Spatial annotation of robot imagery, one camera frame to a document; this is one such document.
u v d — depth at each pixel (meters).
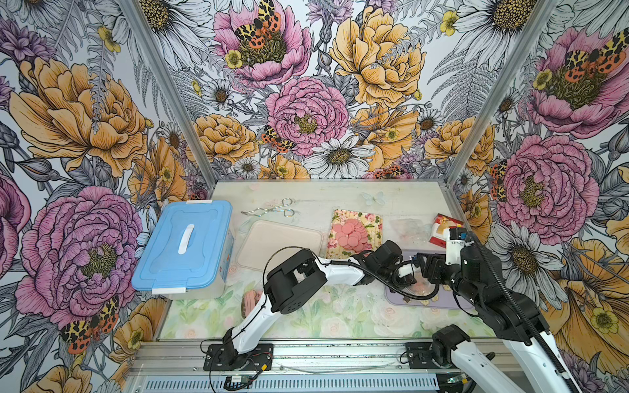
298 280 0.57
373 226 1.05
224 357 0.65
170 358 0.76
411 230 1.03
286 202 1.14
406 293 0.61
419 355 0.74
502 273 0.48
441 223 1.02
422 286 0.83
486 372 0.56
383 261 0.72
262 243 1.02
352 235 1.01
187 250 0.78
